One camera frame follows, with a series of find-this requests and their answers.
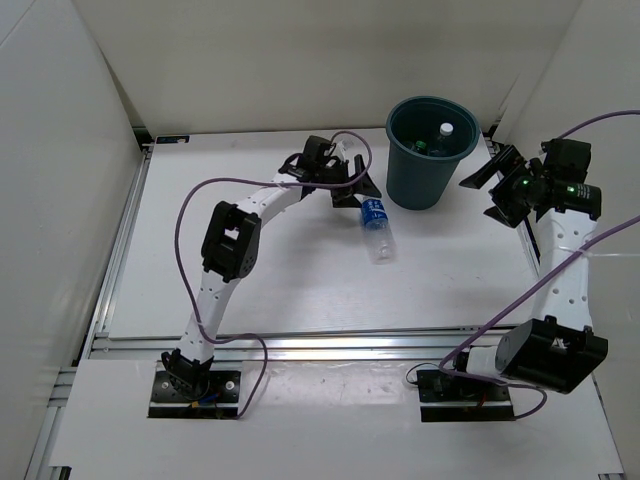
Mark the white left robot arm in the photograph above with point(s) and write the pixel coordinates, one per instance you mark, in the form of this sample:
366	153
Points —
230	247

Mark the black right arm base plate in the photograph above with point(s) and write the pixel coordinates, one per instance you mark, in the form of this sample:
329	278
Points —
449	399

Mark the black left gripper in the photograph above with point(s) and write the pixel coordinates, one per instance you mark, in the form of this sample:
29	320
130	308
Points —
343	196

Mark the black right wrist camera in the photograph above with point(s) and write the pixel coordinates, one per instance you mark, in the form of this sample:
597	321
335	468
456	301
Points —
566	160

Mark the dark teal plastic bin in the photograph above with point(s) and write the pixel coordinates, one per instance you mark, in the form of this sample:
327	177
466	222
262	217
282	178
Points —
415	181

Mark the clear unlabelled plastic bottle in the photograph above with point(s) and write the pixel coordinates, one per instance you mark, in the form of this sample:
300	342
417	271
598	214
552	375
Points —
439	145

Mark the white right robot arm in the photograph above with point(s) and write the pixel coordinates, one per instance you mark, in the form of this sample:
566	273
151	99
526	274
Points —
556	348

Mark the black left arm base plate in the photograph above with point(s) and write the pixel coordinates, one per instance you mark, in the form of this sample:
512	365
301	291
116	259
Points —
217	398

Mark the aluminium front frame rail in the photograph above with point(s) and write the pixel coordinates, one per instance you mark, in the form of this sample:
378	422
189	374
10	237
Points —
356	345

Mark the blue table edge sticker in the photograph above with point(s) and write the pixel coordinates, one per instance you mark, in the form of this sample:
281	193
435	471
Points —
172	139

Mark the blue label water bottle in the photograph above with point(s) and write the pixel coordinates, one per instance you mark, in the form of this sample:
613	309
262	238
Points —
377	233

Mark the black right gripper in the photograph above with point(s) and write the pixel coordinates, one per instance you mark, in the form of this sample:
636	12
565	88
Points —
504	211

